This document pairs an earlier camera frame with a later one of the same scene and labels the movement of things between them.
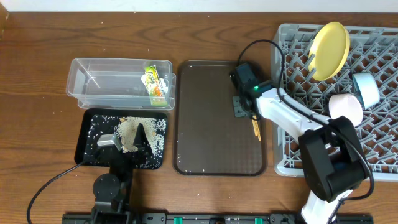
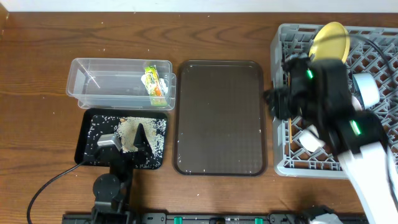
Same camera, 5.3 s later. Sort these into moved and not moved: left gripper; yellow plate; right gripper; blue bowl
Moved: right gripper
Not moved: blue bowl; yellow plate; left gripper
